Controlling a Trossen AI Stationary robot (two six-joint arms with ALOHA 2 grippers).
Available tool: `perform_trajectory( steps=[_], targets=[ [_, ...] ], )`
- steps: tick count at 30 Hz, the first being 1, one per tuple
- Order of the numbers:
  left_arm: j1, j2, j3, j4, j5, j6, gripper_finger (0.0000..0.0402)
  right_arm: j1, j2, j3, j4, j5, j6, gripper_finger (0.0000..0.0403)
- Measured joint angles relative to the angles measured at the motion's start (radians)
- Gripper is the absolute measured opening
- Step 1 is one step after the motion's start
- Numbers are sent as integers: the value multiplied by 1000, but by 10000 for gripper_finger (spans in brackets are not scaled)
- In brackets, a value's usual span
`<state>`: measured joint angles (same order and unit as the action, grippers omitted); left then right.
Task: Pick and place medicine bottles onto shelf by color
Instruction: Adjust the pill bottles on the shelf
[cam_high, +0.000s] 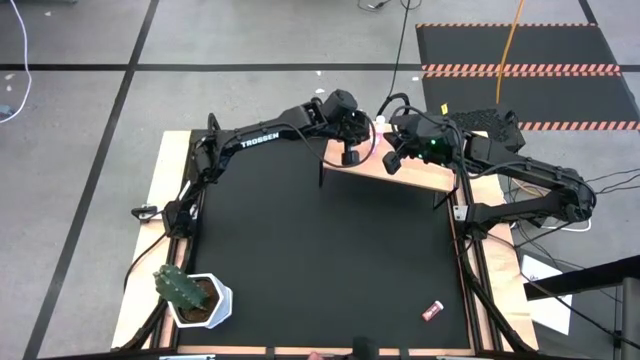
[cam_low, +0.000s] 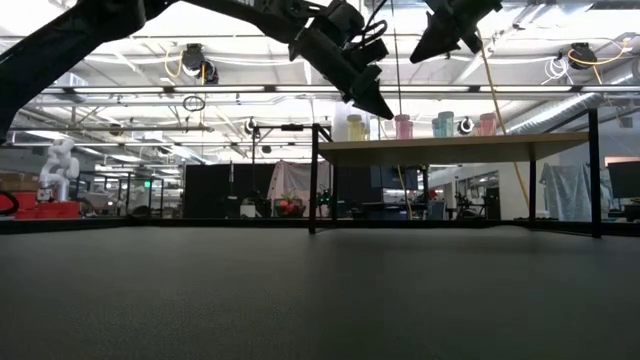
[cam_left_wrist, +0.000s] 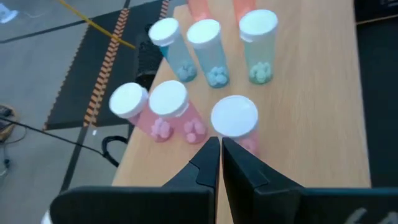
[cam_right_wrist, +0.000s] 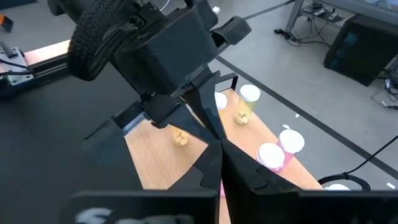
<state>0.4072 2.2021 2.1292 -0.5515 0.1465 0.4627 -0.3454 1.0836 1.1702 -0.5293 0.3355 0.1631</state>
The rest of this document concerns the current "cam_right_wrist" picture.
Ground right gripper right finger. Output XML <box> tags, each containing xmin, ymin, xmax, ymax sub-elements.
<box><xmin>222</xmin><ymin>139</ymin><xmax>300</xmax><ymax>224</ymax></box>

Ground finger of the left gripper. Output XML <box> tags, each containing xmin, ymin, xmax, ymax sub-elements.
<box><xmin>142</xmin><ymin>95</ymin><xmax>218</xmax><ymax>141</ymax></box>
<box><xmin>186</xmin><ymin>73</ymin><xmax>227</xmax><ymax>141</ymax></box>

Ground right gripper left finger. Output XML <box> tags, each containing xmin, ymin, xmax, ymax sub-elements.
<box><xmin>169</xmin><ymin>139</ymin><xmax>223</xmax><ymax>190</ymax></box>

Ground small beige toy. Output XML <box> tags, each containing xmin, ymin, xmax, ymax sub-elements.
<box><xmin>170</xmin><ymin>126</ymin><xmax>191</xmax><ymax>148</ymax></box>

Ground blue medicine bottle white cap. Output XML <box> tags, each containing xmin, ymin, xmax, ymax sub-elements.
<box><xmin>324</xmin><ymin>183</ymin><xmax>351</xmax><ymax>192</ymax></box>

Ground wooden shelf with black legs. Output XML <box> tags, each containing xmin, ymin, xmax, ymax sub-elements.
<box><xmin>123</xmin><ymin>72</ymin><xmax>324</xmax><ymax>224</ymax></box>

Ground grey office desk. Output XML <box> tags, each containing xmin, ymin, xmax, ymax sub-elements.
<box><xmin>284</xmin><ymin>0</ymin><xmax>398</xmax><ymax>32</ymax></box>

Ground black computer tower blue light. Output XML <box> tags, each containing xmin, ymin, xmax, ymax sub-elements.
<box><xmin>323</xmin><ymin>14</ymin><xmax>398</xmax><ymax>88</ymax></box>

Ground orange and black tool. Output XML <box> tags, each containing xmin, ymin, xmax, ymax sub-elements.
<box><xmin>0</xmin><ymin>14</ymin><xmax>15</xmax><ymax>34</ymax></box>

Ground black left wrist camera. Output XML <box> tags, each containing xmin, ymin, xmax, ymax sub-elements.
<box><xmin>186</xmin><ymin>0</ymin><xmax>252</xmax><ymax>54</ymax></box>

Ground black hanging cable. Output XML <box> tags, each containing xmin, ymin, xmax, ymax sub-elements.
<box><xmin>317</xmin><ymin>135</ymin><xmax>398</xmax><ymax>191</ymax></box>

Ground black cable bundle power strips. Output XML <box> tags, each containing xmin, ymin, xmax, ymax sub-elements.
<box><xmin>273</xmin><ymin>2</ymin><xmax>341</xmax><ymax>48</ymax></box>

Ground black table frame wooden boards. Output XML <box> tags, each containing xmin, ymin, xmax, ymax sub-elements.
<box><xmin>0</xmin><ymin>39</ymin><xmax>74</xmax><ymax>99</ymax></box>

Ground silver metal bracket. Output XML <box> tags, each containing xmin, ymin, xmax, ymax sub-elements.
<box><xmin>0</xmin><ymin>40</ymin><xmax>34</xmax><ymax>87</ymax></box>

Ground black tangled floor cables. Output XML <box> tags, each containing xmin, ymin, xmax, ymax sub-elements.
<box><xmin>371</xmin><ymin>54</ymin><xmax>398</xmax><ymax>111</ymax></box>

